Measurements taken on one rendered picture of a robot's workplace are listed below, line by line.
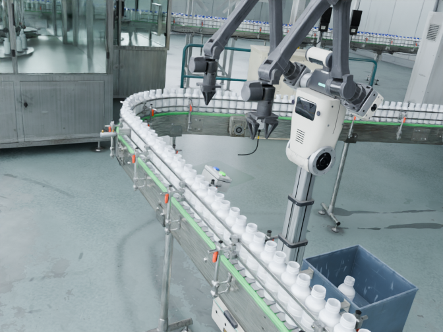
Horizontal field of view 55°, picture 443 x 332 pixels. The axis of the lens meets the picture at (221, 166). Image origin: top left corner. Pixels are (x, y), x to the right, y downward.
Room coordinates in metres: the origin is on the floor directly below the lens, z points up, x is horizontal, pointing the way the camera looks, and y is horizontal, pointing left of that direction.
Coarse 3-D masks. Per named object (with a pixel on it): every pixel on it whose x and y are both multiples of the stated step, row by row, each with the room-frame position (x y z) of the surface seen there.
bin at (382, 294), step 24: (312, 264) 1.48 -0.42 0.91; (336, 264) 1.55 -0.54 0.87; (360, 264) 1.58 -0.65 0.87; (384, 264) 1.48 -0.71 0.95; (312, 288) 1.38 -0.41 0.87; (336, 288) 1.29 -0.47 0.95; (360, 288) 1.55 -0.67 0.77; (384, 288) 1.46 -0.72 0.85; (408, 288) 1.38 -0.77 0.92; (384, 312) 1.27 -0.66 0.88; (408, 312) 1.35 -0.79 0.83
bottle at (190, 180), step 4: (188, 172) 1.70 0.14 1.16; (192, 172) 1.71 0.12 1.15; (188, 176) 1.69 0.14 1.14; (192, 176) 1.68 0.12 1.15; (188, 180) 1.68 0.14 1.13; (192, 180) 1.68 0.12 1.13; (188, 184) 1.67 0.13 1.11; (184, 188) 1.69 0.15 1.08; (188, 192) 1.67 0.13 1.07; (188, 196) 1.67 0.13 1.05; (188, 200) 1.67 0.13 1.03; (184, 204) 1.68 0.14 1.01
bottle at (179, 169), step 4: (180, 160) 1.81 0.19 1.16; (184, 160) 1.81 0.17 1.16; (180, 164) 1.78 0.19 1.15; (184, 164) 1.79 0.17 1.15; (176, 168) 1.79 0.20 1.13; (180, 168) 1.78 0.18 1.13; (176, 172) 1.77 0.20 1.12; (180, 172) 1.77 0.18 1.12; (180, 176) 1.77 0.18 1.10; (176, 180) 1.77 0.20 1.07; (176, 184) 1.77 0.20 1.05
